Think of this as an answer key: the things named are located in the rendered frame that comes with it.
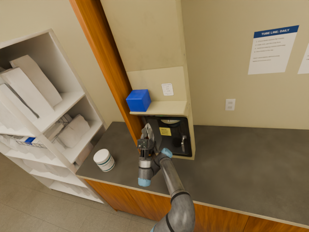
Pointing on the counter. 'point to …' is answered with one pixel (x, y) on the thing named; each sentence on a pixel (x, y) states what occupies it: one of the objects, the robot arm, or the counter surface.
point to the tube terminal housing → (147, 77)
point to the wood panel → (107, 58)
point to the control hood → (166, 108)
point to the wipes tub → (104, 160)
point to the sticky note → (165, 131)
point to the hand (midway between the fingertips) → (148, 125)
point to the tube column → (147, 32)
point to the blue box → (139, 100)
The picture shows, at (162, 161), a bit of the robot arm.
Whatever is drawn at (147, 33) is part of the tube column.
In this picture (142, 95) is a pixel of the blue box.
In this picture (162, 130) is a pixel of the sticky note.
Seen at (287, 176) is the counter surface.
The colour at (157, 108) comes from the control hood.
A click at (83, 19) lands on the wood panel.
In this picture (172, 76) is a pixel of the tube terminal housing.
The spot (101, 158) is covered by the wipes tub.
